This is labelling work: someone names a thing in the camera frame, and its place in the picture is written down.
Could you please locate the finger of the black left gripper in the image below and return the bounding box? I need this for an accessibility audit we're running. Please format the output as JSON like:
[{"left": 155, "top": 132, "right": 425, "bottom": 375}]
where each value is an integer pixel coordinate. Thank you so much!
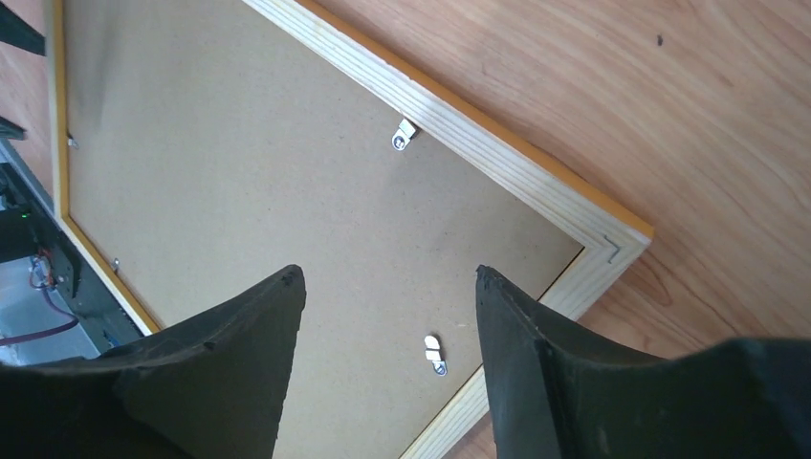
[{"left": 0, "top": 3, "right": 46, "bottom": 56}]

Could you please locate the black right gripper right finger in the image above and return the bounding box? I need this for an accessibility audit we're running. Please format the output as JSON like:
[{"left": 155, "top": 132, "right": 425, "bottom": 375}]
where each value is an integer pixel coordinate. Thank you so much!
[{"left": 475, "top": 266, "right": 810, "bottom": 458}]

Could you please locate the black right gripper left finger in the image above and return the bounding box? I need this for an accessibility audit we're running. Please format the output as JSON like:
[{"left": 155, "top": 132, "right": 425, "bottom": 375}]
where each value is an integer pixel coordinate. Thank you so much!
[{"left": 1, "top": 265, "right": 306, "bottom": 458}]

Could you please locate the brown cardboard backing sheet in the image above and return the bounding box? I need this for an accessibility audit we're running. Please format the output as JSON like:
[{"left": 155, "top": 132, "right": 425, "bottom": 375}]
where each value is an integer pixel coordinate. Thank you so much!
[{"left": 63, "top": 1, "right": 581, "bottom": 458}]

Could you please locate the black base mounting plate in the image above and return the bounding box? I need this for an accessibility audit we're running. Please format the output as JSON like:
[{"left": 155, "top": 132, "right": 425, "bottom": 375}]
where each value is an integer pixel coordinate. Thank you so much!
[{"left": 1, "top": 140, "right": 143, "bottom": 365}]

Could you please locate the light wooden picture frame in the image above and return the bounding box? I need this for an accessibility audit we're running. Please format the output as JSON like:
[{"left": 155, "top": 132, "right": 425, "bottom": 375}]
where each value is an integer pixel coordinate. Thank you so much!
[{"left": 44, "top": 1, "right": 653, "bottom": 458}]

